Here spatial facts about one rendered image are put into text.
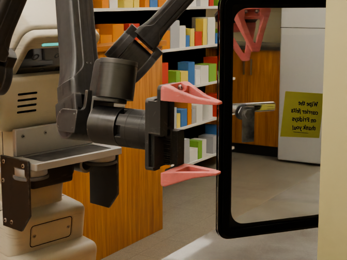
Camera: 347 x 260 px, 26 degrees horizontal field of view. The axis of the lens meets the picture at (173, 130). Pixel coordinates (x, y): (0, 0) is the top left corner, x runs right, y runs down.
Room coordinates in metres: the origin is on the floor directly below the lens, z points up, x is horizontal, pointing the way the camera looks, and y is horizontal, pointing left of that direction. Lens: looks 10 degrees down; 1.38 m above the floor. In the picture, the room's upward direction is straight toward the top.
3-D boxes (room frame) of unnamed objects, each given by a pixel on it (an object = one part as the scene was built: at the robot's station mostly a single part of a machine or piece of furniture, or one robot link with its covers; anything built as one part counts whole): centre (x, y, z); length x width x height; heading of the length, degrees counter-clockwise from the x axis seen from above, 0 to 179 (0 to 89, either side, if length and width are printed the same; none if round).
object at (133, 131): (1.06, 0.04, 1.19); 0.07 x 0.07 x 0.10; 59
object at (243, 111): (1.19, -0.12, 1.18); 0.02 x 0.02 x 0.06; 22
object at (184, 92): (1.03, -0.02, 1.23); 0.09 x 0.07 x 0.07; 59
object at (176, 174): (1.03, -0.02, 1.16); 0.09 x 0.07 x 0.07; 59
